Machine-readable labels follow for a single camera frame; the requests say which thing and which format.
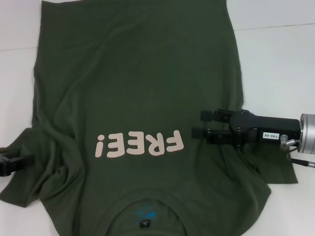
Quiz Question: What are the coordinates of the dark green FREE! t-shirt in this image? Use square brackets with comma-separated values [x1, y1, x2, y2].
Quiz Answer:
[0, 0, 299, 236]

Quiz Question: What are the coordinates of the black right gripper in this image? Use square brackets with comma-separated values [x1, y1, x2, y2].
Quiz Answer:
[191, 108, 302, 149]

